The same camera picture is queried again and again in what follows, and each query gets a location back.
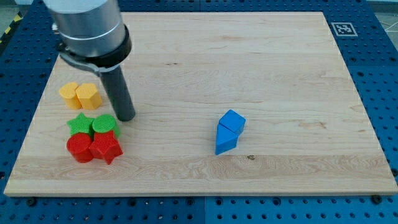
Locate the blue triangle block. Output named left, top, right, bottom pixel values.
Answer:
left=215, top=124, right=238, bottom=155

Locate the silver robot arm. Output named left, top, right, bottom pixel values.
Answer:
left=44, top=0, right=132, bottom=77

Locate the blue cube block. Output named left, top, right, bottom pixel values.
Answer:
left=219, top=110, right=246, bottom=136

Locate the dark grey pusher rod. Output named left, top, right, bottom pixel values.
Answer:
left=99, top=65, right=136, bottom=122

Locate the green cylinder block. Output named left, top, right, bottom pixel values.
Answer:
left=92, top=114, right=121, bottom=138

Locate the red star block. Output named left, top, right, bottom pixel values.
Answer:
left=88, top=131, right=123, bottom=165

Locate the yellow hexagon block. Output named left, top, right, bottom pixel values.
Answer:
left=76, top=83, right=103, bottom=110

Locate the wooden board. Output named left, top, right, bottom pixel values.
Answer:
left=4, top=12, right=397, bottom=197

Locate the green star block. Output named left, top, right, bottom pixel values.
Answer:
left=67, top=113, right=95, bottom=137

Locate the red cylinder block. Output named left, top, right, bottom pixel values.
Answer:
left=67, top=133, right=94, bottom=163

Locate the yellow cylinder block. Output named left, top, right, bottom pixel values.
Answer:
left=58, top=82, right=81, bottom=110

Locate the white fiducial marker tag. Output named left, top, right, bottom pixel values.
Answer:
left=331, top=22, right=358, bottom=37

